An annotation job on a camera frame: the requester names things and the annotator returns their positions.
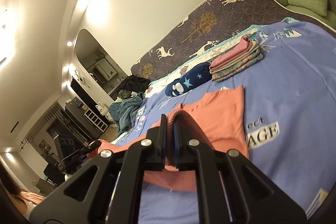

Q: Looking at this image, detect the dark deer print mattress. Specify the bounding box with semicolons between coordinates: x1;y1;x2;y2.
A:
130;0;335;80

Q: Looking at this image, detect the black clothing pile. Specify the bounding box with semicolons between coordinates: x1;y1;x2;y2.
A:
116;75;150;94

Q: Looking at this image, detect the wall mirror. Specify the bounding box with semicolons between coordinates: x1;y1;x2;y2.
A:
75;29;127;96

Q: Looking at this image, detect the rolled navy star blanket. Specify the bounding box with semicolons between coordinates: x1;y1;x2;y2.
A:
165;62;212;96

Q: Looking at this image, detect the white cat figurine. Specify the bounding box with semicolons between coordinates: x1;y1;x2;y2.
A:
96;102;109;116

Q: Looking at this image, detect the teal fleece blanket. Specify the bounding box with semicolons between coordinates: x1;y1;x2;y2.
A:
108;92;145;137

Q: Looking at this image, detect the black tv cabinet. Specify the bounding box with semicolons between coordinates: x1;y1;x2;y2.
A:
65;97;109;139

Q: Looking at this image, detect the stack of folded clothes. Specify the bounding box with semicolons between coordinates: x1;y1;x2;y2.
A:
210;36;263;82

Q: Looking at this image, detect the white quilt strip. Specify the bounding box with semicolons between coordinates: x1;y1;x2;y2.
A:
145;25;265;98

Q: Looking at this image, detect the blue patterned bed sheet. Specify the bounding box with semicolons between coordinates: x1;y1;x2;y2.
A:
120;18;335;218

